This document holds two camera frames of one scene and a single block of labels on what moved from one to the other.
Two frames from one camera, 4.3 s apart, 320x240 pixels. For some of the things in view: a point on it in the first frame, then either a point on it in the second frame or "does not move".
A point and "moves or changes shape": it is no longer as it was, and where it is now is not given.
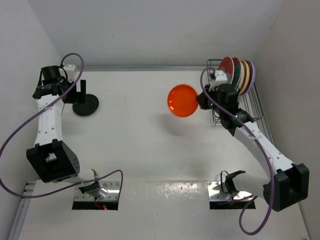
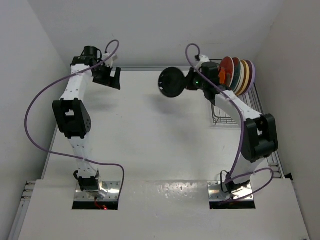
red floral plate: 227,64 does not move
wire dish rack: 249,100 does not move
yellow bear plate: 246,76 does not move
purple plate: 251,79 does not move
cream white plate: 241,77 does not move
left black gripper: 77,97 -> 109,81
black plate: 91,105 -> 171,82
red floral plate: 237,73 does not move
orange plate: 182,100 moves or changes shape
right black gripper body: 207,103 -> 195,82
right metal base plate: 215,193 does not move
